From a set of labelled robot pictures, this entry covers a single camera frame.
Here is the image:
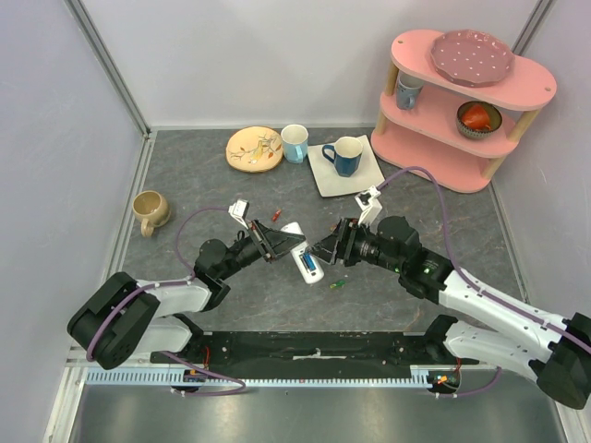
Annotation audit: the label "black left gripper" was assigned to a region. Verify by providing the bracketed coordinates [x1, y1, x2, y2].
[219, 217, 306, 280]

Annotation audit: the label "blue battery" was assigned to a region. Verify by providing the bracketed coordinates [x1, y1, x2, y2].
[301, 253, 317, 275]

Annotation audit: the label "white remote control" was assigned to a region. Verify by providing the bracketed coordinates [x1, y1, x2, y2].
[281, 221, 324, 285]

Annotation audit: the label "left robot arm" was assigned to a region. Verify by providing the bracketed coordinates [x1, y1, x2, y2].
[66, 220, 306, 370]

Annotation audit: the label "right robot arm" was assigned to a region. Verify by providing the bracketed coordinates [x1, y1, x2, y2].
[308, 216, 590, 410]

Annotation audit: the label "green battery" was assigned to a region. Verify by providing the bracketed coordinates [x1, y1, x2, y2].
[329, 280, 346, 289]

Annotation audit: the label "white square plate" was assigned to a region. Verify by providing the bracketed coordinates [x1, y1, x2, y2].
[307, 134, 388, 198]

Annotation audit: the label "dark blue mug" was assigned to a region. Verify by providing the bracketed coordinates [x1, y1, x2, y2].
[321, 137, 364, 177]

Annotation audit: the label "beige floral plate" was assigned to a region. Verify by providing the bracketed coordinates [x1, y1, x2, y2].
[225, 126, 283, 173]

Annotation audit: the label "light blue mug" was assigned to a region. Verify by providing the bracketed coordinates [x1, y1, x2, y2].
[281, 124, 308, 164]

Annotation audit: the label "beige mug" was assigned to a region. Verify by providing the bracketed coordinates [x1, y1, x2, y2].
[132, 190, 171, 238]

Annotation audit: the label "pink three-tier shelf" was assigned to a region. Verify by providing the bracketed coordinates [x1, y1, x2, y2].
[371, 30, 557, 193]

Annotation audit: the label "blue grey mug on shelf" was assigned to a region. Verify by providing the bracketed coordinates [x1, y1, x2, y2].
[395, 73, 424, 111]

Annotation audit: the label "red cup in bowl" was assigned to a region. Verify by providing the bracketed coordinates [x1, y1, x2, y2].
[461, 103, 491, 131]

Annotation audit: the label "dark patterned bowl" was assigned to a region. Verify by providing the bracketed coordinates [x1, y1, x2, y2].
[456, 101, 503, 140]

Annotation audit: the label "purple dotted plate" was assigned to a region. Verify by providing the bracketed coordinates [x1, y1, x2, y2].
[430, 30, 514, 88]

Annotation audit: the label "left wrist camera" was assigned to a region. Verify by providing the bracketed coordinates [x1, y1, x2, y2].
[228, 198, 249, 228]

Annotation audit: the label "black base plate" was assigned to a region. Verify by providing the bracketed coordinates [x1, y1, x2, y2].
[175, 331, 458, 366]

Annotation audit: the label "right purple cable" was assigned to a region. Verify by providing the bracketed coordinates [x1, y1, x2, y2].
[378, 165, 591, 401]

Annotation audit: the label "slotted cable duct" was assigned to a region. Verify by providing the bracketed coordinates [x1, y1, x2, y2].
[85, 365, 463, 388]

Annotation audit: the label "aluminium frame rail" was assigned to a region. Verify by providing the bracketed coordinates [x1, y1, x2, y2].
[64, 0, 151, 138]

